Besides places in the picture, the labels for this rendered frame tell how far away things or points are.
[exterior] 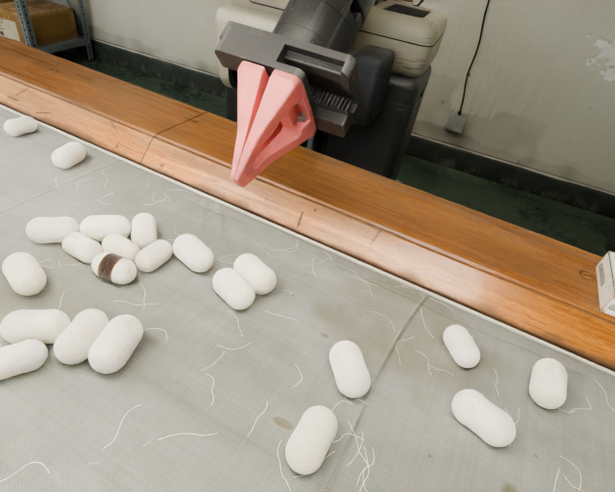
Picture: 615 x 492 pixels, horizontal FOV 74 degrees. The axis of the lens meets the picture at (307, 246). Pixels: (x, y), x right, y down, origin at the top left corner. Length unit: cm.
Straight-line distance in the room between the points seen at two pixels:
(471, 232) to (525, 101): 190
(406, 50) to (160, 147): 73
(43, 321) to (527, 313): 33
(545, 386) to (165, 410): 23
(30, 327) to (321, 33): 26
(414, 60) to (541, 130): 134
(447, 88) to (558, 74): 47
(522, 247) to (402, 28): 74
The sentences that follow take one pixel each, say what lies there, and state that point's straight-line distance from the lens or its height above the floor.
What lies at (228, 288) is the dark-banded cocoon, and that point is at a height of 76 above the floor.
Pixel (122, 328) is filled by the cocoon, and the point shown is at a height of 76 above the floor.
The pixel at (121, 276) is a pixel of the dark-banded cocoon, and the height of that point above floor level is 75.
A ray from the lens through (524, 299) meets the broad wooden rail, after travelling 36.
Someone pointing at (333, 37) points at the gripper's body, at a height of 90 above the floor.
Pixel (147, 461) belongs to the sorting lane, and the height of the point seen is 74.
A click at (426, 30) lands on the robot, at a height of 80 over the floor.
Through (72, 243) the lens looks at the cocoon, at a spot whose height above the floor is 76.
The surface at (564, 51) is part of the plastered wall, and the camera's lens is 224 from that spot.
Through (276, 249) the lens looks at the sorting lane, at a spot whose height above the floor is 74.
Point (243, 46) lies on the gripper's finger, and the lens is 31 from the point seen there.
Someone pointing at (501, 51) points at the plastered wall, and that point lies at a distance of 222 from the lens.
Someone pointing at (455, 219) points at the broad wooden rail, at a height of 76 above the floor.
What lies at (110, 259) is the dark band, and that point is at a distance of 32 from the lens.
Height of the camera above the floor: 97
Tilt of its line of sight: 39 degrees down
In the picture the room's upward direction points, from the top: 11 degrees clockwise
